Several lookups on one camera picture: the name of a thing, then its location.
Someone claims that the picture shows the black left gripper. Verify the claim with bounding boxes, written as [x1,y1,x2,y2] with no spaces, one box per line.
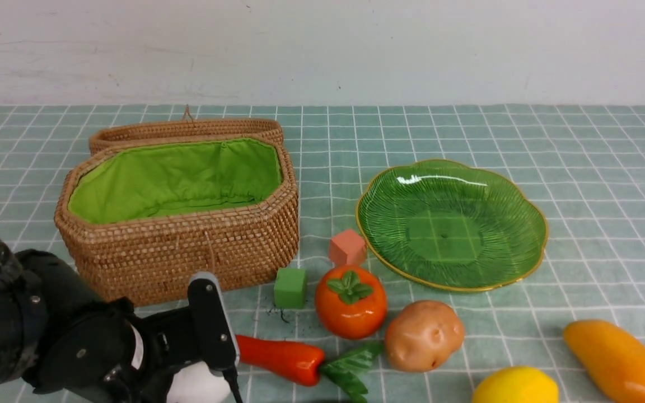
[26,298,205,403]

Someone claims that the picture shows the white radish green leaves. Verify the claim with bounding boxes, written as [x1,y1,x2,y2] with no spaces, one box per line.
[166,362,231,403]

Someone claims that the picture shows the orange carrot green leaves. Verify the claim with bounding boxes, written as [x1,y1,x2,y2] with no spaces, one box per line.
[236,335,384,402]

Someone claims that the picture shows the orange persimmon green calyx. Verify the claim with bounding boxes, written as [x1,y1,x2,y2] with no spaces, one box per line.
[314,265,387,340]

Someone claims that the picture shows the brown potato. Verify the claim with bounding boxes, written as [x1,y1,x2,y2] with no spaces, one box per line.
[384,300,465,372]

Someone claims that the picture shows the yellow lemon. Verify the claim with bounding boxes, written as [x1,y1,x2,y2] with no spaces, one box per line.
[471,365,560,402]

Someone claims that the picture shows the orange yellow mango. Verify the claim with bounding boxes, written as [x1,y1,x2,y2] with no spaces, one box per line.
[563,320,645,402]

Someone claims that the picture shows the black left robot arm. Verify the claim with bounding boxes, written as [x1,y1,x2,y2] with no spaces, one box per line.
[0,250,203,402]

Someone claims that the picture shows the woven wicker basket green lining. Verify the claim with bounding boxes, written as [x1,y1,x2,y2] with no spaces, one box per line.
[54,135,300,306]

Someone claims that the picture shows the green foam cube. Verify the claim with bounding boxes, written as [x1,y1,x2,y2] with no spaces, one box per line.
[273,267,307,309]

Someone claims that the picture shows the woven wicker basket lid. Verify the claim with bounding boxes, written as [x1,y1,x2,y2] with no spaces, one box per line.
[88,107,284,155]

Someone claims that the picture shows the pink foam cube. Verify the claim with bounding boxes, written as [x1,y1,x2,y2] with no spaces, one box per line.
[328,228,367,267]

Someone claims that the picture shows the green glass leaf plate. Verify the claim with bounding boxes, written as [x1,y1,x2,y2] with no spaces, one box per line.
[355,159,549,292]

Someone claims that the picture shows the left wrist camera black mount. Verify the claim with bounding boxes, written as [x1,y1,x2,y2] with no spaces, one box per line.
[188,272,240,373]

